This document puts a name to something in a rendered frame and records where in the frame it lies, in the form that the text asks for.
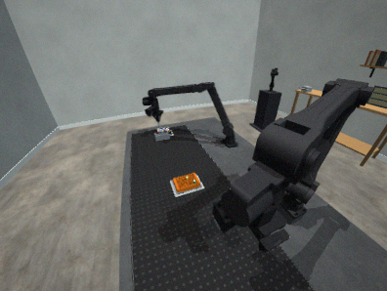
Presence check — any orange rectangular rack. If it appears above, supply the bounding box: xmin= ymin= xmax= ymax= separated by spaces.
xmin=173 ymin=173 xmax=200 ymax=192

